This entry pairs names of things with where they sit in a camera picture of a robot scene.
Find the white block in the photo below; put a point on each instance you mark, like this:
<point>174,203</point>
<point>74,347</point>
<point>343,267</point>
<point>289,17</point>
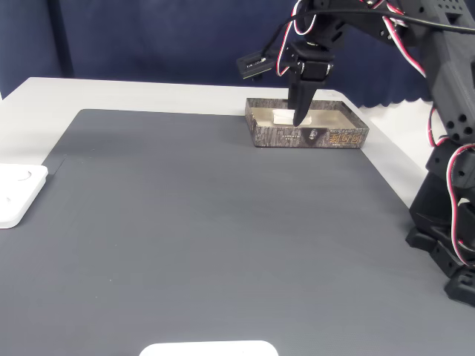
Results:
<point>282,118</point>

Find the patterned cardboard box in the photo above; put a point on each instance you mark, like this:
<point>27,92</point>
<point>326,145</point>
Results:
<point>278,137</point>

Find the grey table mat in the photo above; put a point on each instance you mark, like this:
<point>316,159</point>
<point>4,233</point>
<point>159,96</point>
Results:
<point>204,230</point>

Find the dark blue curtain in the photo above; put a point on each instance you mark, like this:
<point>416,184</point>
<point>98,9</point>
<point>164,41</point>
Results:
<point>148,37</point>

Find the white rounded flat device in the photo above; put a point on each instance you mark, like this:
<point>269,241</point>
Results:
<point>208,349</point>

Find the white tray with round dimples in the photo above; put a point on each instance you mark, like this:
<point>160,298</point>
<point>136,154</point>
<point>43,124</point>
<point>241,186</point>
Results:
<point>18,193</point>

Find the black camera module on bracket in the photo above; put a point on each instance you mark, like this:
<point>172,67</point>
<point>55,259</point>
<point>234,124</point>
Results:
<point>254,66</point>

